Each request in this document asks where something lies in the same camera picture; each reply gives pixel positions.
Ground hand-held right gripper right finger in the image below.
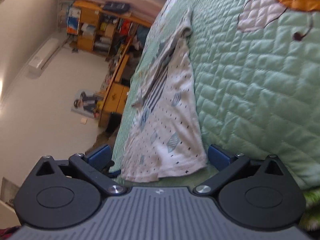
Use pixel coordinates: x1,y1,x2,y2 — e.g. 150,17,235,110
194,144,288,195

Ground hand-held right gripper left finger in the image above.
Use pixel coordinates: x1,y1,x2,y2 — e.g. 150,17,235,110
35,144,127,195

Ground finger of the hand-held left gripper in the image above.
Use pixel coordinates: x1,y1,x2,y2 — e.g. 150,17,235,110
101,159,123,179

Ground white dotted shirt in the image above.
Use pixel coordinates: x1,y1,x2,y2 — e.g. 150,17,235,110
121,9,208,182

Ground black chair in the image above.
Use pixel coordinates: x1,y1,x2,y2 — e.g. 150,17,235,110
106,112,123,134

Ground framed portrait photo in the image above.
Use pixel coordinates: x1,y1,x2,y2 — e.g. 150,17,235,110
71,89,100,117

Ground wooden desk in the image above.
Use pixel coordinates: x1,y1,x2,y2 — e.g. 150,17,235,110
99,54,130,128

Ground green quilted bee bedspread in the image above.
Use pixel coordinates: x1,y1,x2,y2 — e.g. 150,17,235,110
110,0,320,192

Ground white air conditioner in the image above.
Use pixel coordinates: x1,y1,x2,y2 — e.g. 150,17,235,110
27,38,62,70

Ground wooden bookshelf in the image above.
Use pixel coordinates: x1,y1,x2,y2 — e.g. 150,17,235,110
66,1,153,58

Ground navy hanging bag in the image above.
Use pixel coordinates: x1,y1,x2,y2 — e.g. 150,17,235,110
103,2,131,14

